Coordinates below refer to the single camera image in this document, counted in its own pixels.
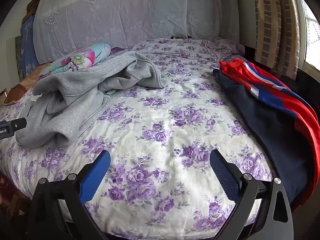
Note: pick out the beige brick-pattern curtain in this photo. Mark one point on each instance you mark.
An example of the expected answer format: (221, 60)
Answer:
(272, 17)

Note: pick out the purple floral pillow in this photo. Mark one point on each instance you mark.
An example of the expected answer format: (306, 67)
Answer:
(225, 48)

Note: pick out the red and blue sports jacket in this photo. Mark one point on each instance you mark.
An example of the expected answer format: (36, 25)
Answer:
(262, 77)

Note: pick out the brown cushion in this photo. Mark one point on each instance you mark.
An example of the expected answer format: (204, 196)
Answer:
(22, 85)

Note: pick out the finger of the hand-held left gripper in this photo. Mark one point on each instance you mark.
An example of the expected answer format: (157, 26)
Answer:
(19, 123)

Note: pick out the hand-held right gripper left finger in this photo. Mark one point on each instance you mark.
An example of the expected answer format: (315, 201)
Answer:
(97, 172)

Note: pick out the blue printed cloth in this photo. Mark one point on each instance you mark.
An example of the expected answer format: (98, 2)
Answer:
(27, 45)

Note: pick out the grey sweatshirt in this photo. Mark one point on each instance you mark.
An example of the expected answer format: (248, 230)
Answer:
(75, 97)

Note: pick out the navy blue garment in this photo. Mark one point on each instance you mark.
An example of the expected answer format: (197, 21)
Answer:
(270, 122)

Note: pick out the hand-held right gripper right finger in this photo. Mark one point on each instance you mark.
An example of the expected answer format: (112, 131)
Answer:
(222, 170)

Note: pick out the white lace window curtain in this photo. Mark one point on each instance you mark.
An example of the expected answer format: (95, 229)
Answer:
(312, 35)

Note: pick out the turquoise floral folded blanket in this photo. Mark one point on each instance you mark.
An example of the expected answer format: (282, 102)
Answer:
(80, 57)

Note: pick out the purple floral bed sheet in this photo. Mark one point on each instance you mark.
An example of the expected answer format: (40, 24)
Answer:
(155, 110)

